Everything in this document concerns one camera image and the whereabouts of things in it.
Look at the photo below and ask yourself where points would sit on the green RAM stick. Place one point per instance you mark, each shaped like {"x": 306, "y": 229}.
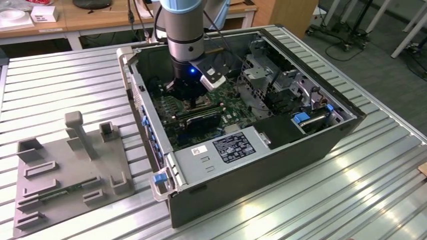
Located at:
{"x": 60, "y": 192}

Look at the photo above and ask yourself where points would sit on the white table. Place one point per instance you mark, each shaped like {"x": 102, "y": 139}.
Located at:
{"x": 407, "y": 38}

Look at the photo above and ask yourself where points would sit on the wooden desk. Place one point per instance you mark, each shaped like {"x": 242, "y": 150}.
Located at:
{"x": 107, "y": 17}

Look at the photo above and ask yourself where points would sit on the silver drive bay bracket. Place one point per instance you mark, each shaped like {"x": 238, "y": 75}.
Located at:
{"x": 301, "y": 83}

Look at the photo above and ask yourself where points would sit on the white cardboard box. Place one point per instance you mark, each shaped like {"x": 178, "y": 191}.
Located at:
{"x": 44, "y": 13}

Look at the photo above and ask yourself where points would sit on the black plastic shroud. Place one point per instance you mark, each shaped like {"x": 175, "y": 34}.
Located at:
{"x": 277, "y": 132}

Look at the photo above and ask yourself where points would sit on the CPU socket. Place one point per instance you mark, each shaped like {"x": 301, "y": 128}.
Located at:
{"x": 207, "y": 107}

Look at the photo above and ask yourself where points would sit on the copper tube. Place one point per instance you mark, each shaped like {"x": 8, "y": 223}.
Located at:
{"x": 214, "y": 50}

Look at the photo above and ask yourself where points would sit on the blue case latch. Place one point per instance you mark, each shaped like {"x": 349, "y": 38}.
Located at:
{"x": 159, "y": 178}

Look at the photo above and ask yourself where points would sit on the small silver heatsink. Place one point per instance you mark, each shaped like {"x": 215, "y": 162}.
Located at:
{"x": 231, "y": 129}

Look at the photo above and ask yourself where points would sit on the wooden cabinet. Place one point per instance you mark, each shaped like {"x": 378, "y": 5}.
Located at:
{"x": 294, "y": 15}

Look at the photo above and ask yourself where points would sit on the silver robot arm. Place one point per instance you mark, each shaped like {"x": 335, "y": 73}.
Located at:
{"x": 185, "y": 37}

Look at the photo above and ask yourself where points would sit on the silver power supply unit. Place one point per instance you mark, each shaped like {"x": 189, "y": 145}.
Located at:
{"x": 201, "y": 165}

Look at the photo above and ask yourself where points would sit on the black RAM slot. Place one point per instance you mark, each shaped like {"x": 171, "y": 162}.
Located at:
{"x": 197, "y": 113}

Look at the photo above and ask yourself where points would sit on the green motherboard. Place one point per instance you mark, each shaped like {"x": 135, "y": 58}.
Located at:
{"x": 234, "y": 100}

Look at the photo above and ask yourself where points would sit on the blue disk carrier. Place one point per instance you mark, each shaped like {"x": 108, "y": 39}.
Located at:
{"x": 301, "y": 117}

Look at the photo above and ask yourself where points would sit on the black round stand base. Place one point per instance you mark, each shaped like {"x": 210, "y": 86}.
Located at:
{"x": 91, "y": 3}

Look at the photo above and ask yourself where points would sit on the white foam tray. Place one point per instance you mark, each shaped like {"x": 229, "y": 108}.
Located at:
{"x": 15, "y": 18}

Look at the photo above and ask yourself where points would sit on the blue expansion slot latch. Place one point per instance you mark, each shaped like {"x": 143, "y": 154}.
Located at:
{"x": 143, "y": 121}

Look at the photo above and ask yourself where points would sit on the small blue tab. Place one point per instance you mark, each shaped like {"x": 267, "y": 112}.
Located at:
{"x": 329, "y": 108}

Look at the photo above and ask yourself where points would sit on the perforated metal disk cage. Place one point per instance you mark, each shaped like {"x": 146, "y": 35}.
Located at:
{"x": 257, "y": 71}

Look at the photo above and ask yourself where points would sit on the wooden block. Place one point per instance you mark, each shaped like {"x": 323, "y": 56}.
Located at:
{"x": 423, "y": 171}

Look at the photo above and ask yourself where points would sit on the red plastic bag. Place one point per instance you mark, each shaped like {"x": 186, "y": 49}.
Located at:
{"x": 40, "y": 2}

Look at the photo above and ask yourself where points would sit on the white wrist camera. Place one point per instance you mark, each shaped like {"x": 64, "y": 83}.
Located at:
{"x": 214, "y": 83}

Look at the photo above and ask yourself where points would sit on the black graphics card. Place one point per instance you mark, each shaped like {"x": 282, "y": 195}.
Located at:
{"x": 203, "y": 122}

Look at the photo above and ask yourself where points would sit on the black wheeled stand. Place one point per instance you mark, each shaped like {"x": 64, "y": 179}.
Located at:
{"x": 355, "y": 33}

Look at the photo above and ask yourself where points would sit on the dark grey PC case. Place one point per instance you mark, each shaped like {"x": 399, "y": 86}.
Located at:
{"x": 267, "y": 175}

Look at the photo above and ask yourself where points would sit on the grey parts rack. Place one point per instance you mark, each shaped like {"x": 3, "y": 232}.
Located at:
{"x": 67, "y": 170}

